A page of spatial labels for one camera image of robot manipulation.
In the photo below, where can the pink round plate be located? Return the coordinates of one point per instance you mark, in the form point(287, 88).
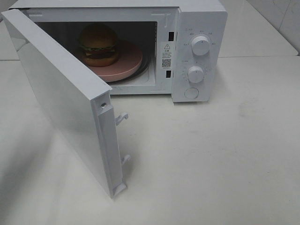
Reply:
point(127, 64)

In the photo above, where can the white microwave oven body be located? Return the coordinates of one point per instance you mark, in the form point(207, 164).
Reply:
point(77, 53)

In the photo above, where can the white microwave door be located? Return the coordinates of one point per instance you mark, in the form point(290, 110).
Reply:
point(75, 99)

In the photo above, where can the upper white microwave knob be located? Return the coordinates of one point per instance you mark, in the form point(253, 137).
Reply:
point(200, 44)

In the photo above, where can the lower white microwave knob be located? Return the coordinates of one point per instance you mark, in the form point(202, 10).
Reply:
point(195, 74)

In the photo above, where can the white warning label sticker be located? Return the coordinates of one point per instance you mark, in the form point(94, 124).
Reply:
point(167, 55)

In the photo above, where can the white microwave knob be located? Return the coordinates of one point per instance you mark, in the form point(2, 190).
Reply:
point(200, 44)
point(195, 74)

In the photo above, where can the burger with brown bun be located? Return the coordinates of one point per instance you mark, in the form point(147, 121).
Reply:
point(98, 45)

